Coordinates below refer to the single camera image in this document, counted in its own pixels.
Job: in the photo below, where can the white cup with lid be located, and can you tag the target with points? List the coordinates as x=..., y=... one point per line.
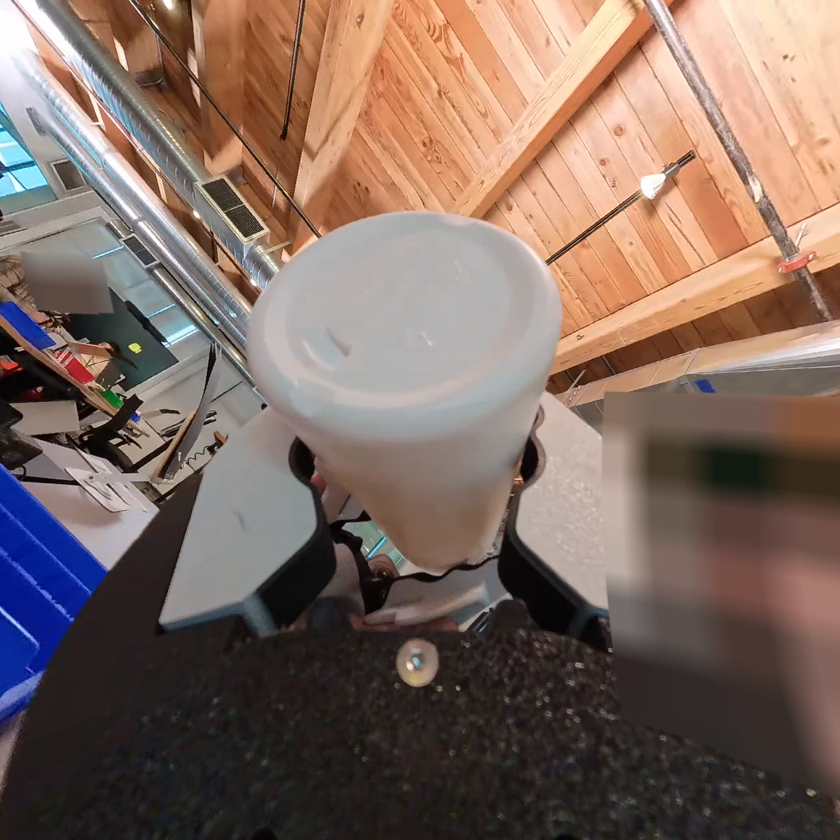
x=407, y=341

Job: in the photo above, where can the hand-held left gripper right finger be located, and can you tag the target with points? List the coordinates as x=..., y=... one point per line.
x=564, y=525

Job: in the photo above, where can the red pipe clamp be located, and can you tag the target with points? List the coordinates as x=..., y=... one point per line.
x=797, y=261

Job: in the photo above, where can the metal vent grille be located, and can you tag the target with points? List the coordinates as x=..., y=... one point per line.
x=233, y=208

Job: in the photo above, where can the grey metal pipe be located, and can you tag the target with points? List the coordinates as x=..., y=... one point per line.
x=725, y=131

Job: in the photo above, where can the blue plastic bin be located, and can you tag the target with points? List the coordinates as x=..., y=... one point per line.
x=26, y=328
x=39, y=577

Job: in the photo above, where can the silver spiral air duct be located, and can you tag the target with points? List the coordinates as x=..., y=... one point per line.
x=131, y=124

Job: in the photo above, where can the silver pipe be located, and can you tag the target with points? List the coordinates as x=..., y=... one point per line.
x=141, y=229

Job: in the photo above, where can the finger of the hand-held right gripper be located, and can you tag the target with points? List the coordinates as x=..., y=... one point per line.
x=439, y=597

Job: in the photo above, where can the white ceiling spotlight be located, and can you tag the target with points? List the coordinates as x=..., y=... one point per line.
x=653, y=185

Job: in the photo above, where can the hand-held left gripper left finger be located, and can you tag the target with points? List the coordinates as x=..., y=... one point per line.
x=249, y=544

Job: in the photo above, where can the white stand base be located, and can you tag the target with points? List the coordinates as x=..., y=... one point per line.
x=111, y=492

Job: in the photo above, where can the black track rod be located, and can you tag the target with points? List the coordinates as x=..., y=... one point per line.
x=590, y=229

